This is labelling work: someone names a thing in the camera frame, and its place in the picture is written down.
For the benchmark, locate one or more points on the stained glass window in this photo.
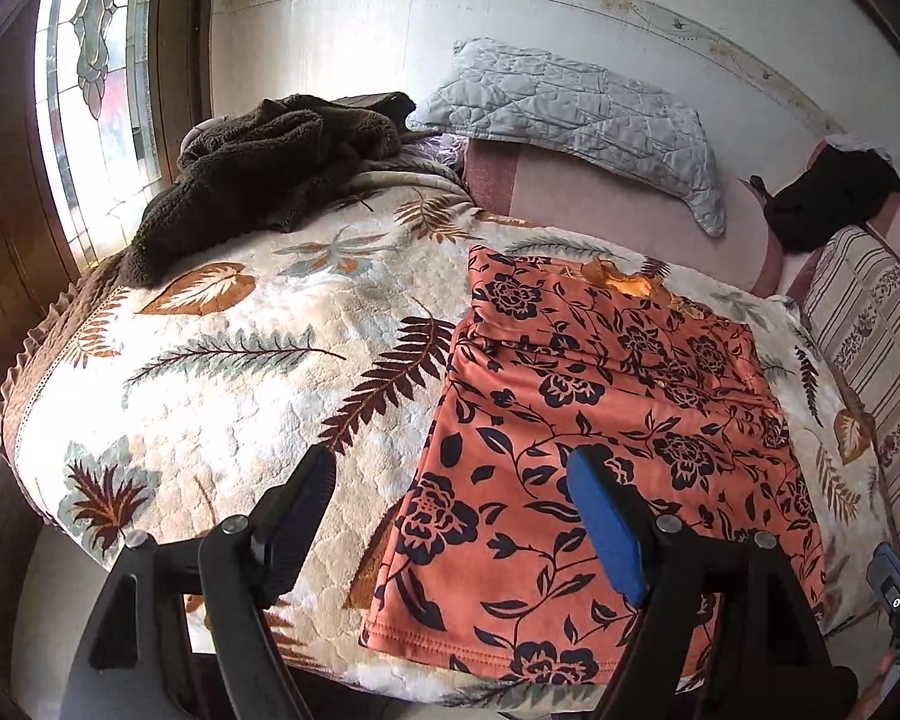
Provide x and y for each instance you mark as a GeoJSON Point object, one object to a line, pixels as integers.
{"type": "Point", "coordinates": [112, 127]}

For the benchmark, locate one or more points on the dark brown fleece garment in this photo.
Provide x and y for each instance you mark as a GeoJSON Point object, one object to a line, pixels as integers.
{"type": "Point", "coordinates": [270, 165]}

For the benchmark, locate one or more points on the orange floral garment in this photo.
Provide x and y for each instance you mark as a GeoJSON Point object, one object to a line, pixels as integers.
{"type": "Point", "coordinates": [570, 405]}

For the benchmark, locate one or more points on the grey quilted pillow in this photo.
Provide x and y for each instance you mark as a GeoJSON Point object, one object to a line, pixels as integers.
{"type": "Point", "coordinates": [570, 116]}

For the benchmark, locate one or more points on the wooden window frame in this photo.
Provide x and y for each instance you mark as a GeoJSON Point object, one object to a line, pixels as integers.
{"type": "Point", "coordinates": [184, 52]}

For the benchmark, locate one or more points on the leaf print fleece blanket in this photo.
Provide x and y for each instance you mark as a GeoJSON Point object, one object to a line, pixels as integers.
{"type": "Point", "coordinates": [255, 390]}

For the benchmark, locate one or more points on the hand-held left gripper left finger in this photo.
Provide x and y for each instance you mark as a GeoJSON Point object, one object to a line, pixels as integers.
{"type": "Point", "coordinates": [313, 489]}

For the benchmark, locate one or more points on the purple cloth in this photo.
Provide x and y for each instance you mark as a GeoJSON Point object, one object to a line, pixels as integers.
{"type": "Point", "coordinates": [435, 154]}

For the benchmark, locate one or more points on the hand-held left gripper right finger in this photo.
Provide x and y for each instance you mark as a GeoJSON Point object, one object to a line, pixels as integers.
{"type": "Point", "coordinates": [607, 525]}

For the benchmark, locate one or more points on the striped cushion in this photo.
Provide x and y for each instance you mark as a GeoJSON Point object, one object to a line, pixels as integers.
{"type": "Point", "coordinates": [870, 330]}

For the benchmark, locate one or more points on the black cloth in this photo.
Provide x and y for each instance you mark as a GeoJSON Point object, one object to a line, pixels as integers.
{"type": "Point", "coordinates": [825, 202]}

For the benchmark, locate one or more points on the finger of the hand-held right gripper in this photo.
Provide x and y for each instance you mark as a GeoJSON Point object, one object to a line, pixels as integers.
{"type": "Point", "coordinates": [891, 577]}

